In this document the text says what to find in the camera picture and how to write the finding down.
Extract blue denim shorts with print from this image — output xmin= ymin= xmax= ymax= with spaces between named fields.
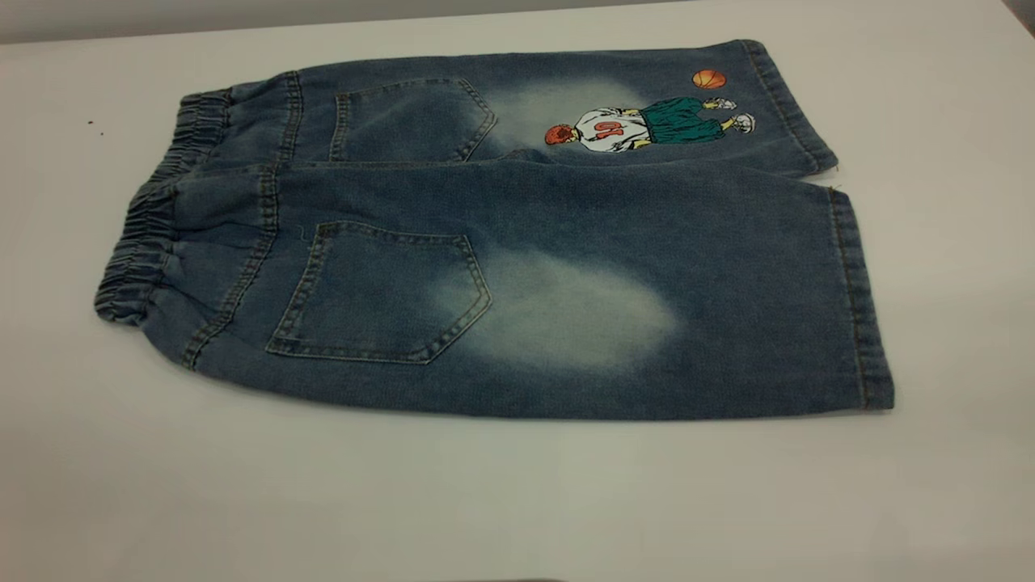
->
xmin=94 ymin=39 xmax=895 ymax=421

